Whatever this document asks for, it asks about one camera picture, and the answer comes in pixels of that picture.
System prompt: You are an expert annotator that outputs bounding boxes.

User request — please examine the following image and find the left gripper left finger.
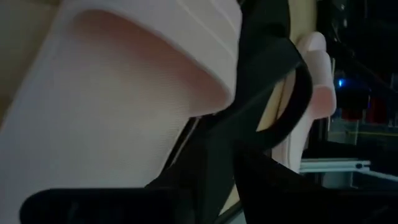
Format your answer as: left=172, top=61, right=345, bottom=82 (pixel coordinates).
left=19, top=187, right=201, bottom=224

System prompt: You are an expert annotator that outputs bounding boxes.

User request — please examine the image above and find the pink slide sandal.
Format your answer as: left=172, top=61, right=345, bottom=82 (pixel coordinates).
left=0, top=0, right=244, bottom=224
left=271, top=30, right=338, bottom=174

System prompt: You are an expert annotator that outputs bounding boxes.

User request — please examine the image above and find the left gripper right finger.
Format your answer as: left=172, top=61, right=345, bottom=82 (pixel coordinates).
left=233, top=139, right=398, bottom=224

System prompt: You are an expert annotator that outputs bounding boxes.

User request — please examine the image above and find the black flip-flop sandal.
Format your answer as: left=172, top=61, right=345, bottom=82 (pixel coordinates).
left=145, top=0, right=313, bottom=224

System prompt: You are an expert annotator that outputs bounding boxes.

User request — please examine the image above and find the silver aluminium rail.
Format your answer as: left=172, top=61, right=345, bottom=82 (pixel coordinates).
left=299, top=157, right=398, bottom=183

